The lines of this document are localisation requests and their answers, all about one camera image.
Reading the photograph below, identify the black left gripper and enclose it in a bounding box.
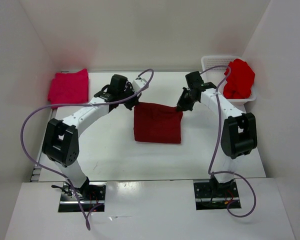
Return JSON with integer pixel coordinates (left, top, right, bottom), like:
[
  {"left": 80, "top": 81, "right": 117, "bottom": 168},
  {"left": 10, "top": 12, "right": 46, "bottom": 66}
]
[{"left": 117, "top": 84, "right": 141, "bottom": 111}]

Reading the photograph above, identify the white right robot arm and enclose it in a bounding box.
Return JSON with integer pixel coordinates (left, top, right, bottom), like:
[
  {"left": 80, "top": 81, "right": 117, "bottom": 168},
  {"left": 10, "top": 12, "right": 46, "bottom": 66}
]
[{"left": 176, "top": 71, "right": 257, "bottom": 197}]

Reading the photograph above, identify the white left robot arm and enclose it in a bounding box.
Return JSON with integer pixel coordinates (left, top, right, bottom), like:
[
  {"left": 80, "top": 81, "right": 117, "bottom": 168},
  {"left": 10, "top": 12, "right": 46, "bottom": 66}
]
[{"left": 42, "top": 74, "right": 147, "bottom": 200}]

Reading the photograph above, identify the white plastic laundry basket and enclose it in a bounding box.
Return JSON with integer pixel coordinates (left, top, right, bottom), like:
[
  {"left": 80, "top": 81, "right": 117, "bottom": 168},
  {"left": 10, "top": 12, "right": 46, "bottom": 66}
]
[{"left": 201, "top": 55, "right": 257, "bottom": 107}]

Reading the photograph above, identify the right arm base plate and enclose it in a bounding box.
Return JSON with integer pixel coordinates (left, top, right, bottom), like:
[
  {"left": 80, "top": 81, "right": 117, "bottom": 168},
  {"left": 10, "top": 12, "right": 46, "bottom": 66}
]
[{"left": 193, "top": 179, "right": 241, "bottom": 210}]

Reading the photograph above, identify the bright red t shirt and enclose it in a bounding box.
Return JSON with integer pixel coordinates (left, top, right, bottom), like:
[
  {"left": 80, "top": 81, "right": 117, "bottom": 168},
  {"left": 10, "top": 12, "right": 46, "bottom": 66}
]
[{"left": 223, "top": 58, "right": 255, "bottom": 99}]

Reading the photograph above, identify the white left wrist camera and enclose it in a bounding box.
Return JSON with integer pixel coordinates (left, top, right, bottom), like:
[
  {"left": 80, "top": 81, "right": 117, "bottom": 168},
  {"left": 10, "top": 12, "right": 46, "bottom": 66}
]
[{"left": 132, "top": 78, "right": 147, "bottom": 93}]

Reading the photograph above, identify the pink red t shirt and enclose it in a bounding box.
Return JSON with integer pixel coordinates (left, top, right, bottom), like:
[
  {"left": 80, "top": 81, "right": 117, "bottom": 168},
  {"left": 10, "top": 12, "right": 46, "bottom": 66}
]
[{"left": 47, "top": 68, "right": 89, "bottom": 105}]

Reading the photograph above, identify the dark red t shirt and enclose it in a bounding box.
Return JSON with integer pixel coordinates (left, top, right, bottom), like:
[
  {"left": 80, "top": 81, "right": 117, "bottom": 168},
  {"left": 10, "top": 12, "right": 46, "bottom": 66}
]
[{"left": 133, "top": 102, "right": 183, "bottom": 144}]

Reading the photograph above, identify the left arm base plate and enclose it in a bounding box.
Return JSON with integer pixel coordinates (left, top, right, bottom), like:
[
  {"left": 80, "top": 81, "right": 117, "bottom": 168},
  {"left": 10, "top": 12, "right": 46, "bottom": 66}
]
[{"left": 51, "top": 181, "right": 107, "bottom": 213}]

